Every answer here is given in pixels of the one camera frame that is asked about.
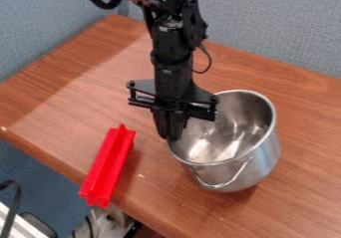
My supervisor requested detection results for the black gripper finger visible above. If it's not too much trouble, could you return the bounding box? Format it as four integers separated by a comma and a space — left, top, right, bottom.
169, 110, 185, 140
152, 106, 169, 138

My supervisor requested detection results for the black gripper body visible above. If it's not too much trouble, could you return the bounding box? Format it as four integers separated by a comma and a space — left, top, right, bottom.
127, 63, 217, 121

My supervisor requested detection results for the white device under table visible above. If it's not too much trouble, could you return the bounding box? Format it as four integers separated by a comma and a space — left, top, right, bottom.
68, 204, 135, 238

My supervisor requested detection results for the metal pot with handle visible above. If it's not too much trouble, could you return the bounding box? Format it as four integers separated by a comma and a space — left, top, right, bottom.
168, 90, 280, 193

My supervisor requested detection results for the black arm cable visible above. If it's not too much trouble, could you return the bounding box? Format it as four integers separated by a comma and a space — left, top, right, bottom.
189, 42, 212, 75

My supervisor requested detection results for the red plastic block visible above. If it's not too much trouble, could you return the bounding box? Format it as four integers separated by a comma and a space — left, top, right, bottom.
78, 124, 136, 208

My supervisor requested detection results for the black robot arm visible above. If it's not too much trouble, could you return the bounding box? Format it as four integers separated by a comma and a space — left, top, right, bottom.
89, 0, 217, 140

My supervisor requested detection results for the black white striped object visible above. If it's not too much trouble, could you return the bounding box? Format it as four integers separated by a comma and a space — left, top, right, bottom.
0, 180, 58, 238

